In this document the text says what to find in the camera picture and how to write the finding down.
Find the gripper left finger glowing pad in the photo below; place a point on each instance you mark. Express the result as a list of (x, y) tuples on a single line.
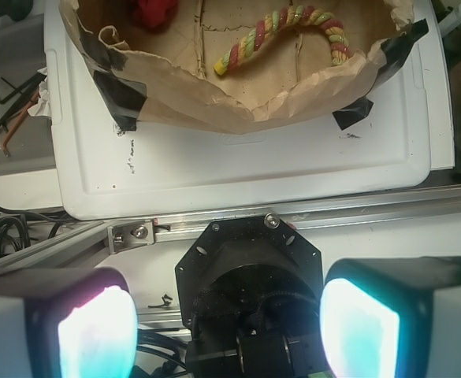
[(66, 322)]

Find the black allen keys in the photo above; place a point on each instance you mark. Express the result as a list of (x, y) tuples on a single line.
[(19, 97)]

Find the aluminium extrusion rail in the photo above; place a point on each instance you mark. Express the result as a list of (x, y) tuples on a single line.
[(88, 243)]

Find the orange allen key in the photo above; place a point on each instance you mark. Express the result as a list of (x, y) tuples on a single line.
[(18, 122)]

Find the brown paper bag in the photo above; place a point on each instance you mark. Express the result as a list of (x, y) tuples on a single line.
[(237, 67)]

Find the red crumpled cloth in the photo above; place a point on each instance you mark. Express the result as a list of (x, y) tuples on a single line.
[(152, 13)]

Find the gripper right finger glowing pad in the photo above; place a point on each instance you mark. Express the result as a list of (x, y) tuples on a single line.
[(393, 317)]

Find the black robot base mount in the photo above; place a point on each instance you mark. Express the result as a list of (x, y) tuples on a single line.
[(252, 308)]

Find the crumpled white paper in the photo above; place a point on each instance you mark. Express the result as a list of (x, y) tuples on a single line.
[(42, 106)]

